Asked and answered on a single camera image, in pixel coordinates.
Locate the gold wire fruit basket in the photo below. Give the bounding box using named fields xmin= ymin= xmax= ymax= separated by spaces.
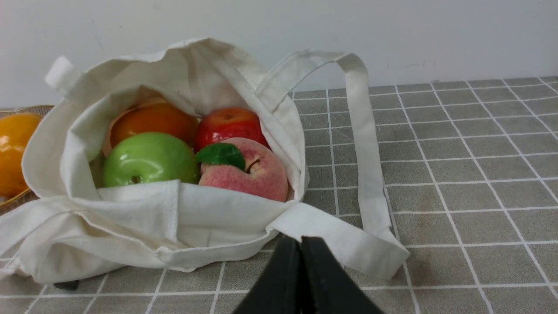
xmin=1 ymin=105 xmax=53 ymax=214

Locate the green apple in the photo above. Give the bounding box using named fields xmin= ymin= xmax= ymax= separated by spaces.
xmin=102 ymin=133 xmax=201 ymax=188

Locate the orange persimmon in bag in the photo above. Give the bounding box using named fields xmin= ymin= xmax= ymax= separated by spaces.
xmin=103 ymin=97 xmax=199 ymax=156

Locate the pink peach with leaf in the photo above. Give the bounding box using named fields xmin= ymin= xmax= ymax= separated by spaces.
xmin=196 ymin=137 xmax=289 ymax=201

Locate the red apple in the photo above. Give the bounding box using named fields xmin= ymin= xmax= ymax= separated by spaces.
xmin=193 ymin=107 xmax=269 ymax=153

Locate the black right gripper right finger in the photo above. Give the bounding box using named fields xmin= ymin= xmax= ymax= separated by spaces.
xmin=301 ymin=237 xmax=383 ymax=314

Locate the yellow orange fruit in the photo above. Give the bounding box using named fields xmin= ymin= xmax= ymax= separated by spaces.
xmin=0 ymin=113 xmax=42 ymax=199

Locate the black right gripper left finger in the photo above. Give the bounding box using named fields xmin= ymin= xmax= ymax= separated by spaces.
xmin=234 ymin=237 xmax=302 ymax=314

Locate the white cloth tote bag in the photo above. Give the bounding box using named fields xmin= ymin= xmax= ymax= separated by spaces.
xmin=1 ymin=38 xmax=410 ymax=284

